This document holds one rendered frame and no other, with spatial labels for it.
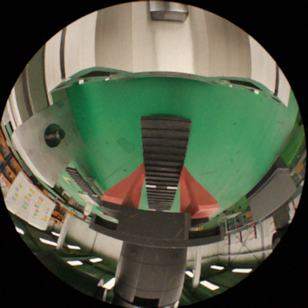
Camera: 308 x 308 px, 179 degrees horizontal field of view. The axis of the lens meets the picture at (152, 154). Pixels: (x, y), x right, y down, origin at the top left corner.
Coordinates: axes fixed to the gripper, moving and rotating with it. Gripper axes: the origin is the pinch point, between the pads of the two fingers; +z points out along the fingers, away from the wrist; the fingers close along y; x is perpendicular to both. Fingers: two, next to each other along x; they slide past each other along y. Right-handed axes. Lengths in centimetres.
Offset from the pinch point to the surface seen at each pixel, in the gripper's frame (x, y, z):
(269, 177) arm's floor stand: 6.4, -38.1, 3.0
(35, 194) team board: 123, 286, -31
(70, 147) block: -3.8, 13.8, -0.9
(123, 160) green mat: 1.0, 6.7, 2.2
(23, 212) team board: 112, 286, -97
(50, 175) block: -3.4, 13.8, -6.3
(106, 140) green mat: -3.0, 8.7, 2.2
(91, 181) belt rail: 9.0, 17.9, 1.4
